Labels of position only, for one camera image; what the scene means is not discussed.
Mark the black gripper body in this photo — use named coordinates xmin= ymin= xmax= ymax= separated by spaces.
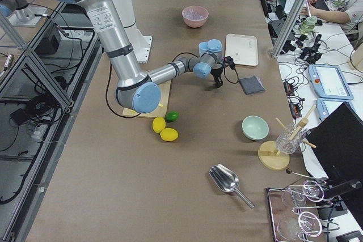
xmin=210 ymin=66 xmax=223 ymax=80

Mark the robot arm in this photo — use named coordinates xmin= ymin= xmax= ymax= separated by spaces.
xmin=58 ymin=0 xmax=223 ymax=113

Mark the light blue cup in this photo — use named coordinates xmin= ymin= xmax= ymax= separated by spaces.
xmin=199 ymin=41 xmax=209 ymax=57

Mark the pile of clear ice cubes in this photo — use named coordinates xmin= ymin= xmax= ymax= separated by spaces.
xmin=182 ymin=6 xmax=209 ymax=20

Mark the wooden cup stand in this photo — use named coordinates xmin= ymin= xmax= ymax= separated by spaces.
xmin=258 ymin=105 xmax=316 ymax=171

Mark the steel ice scoop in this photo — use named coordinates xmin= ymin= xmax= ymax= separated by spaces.
xmin=209 ymin=164 xmax=255 ymax=209

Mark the grey folded cloth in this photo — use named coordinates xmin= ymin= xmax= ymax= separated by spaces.
xmin=239 ymin=75 xmax=265 ymax=95

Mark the cream rabbit tray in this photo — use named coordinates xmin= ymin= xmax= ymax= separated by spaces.
xmin=225 ymin=33 xmax=259 ymax=66

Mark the mint green bowl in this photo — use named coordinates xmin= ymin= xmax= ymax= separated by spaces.
xmin=242 ymin=116 xmax=269 ymax=141

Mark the green lime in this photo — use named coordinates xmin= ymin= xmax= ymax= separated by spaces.
xmin=164 ymin=111 xmax=179 ymax=122

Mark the pink bowl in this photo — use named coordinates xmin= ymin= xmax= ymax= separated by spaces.
xmin=181 ymin=6 xmax=209 ymax=28

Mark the wooden cutting board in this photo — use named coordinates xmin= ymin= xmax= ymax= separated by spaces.
xmin=123 ymin=80 xmax=171 ymax=118

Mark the yellow lemon lower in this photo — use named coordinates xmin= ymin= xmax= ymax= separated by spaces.
xmin=160 ymin=128 xmax=179 ymax=142

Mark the yellow lemon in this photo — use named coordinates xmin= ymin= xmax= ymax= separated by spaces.
xmin=160 ymin=128 xmax=179 ymax=142
xmin=152 ymin=117 xmax=166 ymax=134

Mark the yellow lemon upper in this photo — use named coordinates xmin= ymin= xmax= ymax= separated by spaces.
xmin=152 ymin=117 xmax=166 ymax=134

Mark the clear glass on stand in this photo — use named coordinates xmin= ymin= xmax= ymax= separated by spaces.
xmin=276 ymin=124 xmax=305 ymax=154

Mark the blue teach pendant lower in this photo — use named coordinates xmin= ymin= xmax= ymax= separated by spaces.
xmin=316 ymin=97 xmax=355 ymax=122

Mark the blue teach pendant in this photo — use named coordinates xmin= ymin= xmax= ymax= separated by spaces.
xmin=316 ymin=97 xmax=355 ymax=122
xmin=308 ymin=65 xmax=354 ymax=100

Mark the blue teach pendant upper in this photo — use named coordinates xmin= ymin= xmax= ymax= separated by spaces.
xmin=308 ymin=65 xmax=354 ymax=100

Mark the black monitor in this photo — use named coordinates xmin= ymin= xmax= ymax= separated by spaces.
xmin=306 ymin=101 xmax=363 ymax=192

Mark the wine glass upper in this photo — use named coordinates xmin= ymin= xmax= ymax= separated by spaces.
xmin=281 ymin=180 xmax=324 ymax=207

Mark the wine glass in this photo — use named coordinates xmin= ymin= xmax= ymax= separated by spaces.
xmin=281 ymin=180 xmax=324 ymax=207
xmin=277 ymin=211 xmax=322 ymax=241

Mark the seated person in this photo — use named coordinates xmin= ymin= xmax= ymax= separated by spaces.
xmin=300 ymin=0 xmax=362 ymax=31

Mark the black glass rack tray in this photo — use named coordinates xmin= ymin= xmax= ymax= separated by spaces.
xmin=267 ymin=180 xmax=340 ymax=241

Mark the wine glass lower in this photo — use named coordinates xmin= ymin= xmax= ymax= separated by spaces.
xmin=277 ymin=211 xmax=322 ymax=241

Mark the aluminium frame post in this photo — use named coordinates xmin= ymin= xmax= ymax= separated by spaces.
xmin=271 ymin=0 xmax=306 ymax=59

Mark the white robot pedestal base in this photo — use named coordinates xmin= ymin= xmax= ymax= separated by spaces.
xmin=113 ymin=0 xmax=153 ymax=63

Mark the arm base mount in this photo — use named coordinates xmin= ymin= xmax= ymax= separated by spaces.
xmin=1 ymin=0 xmax=43 ymax=27

